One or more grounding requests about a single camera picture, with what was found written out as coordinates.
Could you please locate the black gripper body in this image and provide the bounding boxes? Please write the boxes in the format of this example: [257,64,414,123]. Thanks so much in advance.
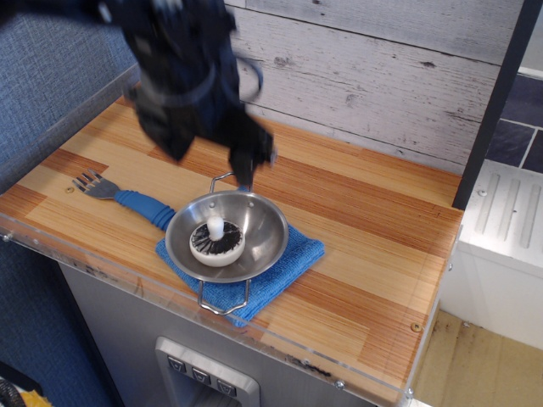
[127,75,277,165]

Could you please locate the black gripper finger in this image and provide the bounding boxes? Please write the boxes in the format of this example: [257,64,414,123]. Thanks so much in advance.
[229,147,259,187]
[142,114,198,161]

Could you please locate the black and white toy mushroom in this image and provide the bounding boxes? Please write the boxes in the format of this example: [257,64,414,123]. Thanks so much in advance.
[189,216,245,267]

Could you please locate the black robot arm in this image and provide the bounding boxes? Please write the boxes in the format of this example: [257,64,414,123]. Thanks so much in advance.
[1,1,276,186]

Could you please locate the yellow object at corner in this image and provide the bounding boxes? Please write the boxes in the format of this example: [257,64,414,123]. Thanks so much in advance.
[20,390,53,407]

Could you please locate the blue folded cloth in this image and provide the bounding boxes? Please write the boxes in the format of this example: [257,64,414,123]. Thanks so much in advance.
[154,184,326,329]

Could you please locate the silver dispenser button panel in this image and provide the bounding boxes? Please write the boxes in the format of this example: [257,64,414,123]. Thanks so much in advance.
[154,337,260,406]

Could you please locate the clear acrylic table edge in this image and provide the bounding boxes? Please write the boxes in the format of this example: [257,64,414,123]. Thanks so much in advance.
[1,204,462,406]

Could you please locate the white grooved drain board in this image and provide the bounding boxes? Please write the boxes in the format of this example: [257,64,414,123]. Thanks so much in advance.
[460,160,542,270]

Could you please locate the stainless steel bowl with handles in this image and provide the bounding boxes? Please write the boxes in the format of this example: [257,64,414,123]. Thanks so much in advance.
[165,172,289,315]

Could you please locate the blue handled metal fork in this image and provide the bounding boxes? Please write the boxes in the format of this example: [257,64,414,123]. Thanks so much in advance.
[72,169,176,231]

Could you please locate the dark right vertical post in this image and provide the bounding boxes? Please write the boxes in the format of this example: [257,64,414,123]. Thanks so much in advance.
[452,0,542,210]

